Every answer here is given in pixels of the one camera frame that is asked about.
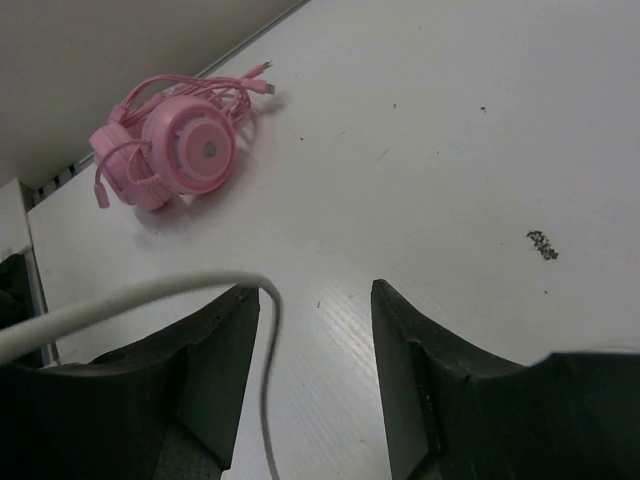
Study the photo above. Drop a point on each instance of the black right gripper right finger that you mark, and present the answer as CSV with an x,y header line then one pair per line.
x,y
455,411

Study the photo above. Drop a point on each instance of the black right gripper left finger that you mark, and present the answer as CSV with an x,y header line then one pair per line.
x,y
164,407

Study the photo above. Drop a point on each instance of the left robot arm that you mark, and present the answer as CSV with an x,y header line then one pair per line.
x,y
17,301

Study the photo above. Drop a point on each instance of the pink headphones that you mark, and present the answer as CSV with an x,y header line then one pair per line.
x,y
173,135

